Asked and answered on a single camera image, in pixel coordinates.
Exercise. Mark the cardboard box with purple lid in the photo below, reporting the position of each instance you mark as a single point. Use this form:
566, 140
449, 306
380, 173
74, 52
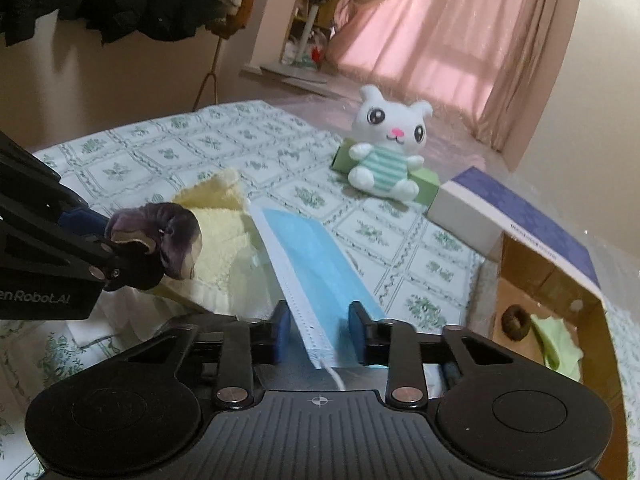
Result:
525, 220

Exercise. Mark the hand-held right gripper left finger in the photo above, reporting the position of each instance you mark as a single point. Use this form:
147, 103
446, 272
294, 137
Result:
282, 332

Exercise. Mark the blue face mask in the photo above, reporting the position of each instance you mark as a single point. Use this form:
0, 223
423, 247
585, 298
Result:
315, 260

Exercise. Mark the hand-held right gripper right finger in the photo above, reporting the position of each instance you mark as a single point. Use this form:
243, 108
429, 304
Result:
357, 332

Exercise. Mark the purple brown scrunchie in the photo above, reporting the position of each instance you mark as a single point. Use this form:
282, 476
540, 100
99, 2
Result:
170, 230

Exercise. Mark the pink curtain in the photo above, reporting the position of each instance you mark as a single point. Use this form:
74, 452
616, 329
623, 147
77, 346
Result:
440, 35

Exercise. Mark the white plush cat toy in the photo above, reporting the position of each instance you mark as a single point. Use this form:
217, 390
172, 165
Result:
385, 160

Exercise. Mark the yellow towel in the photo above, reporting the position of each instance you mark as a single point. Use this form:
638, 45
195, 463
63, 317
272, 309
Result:
220, 245

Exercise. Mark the light green cloth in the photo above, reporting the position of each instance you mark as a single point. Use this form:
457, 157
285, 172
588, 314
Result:
557, 345

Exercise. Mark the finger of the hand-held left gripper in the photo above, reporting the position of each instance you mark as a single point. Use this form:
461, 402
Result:
125, 270
80, 221

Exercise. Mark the wooden bookshelf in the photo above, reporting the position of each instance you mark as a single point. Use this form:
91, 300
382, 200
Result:
310, 15

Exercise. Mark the green box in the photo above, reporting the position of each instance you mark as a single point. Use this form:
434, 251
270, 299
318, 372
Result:
425, 185

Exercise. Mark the small brown hair scrunchie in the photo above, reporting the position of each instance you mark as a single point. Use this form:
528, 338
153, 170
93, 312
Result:
515, 324

